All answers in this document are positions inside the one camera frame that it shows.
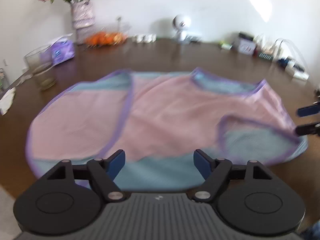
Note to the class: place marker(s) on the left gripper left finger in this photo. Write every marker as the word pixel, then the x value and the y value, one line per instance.
pixel 102 173

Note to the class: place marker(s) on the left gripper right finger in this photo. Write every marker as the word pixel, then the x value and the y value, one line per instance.
pixel 215 173

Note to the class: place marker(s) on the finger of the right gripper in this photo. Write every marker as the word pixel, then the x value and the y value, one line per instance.
pixel 308 129
pixel 309 110

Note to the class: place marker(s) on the pink purple mesh garment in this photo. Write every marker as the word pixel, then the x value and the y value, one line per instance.
pixel 159 120

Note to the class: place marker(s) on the white power strip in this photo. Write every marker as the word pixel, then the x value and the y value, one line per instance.
pixel 296 71

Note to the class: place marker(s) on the white tin box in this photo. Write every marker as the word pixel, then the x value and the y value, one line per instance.
pixel 246 47

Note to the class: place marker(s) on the green tissue packet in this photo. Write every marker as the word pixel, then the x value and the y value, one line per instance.
pixel 225 46

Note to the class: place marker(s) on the clear glass cup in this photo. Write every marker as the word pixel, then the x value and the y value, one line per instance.
pixel 40 64

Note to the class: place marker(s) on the purple tissue pack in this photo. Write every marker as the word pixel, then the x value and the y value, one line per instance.
pixel 62 49

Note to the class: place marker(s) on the bowl of oranges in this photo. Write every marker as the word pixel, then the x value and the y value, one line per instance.
pixel 103 38

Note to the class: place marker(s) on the white small plug adapter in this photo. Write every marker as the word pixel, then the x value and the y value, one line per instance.
pixel 144 38

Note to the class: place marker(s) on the white robot figure speaker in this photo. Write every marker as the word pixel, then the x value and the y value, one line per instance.
pixel 181 23

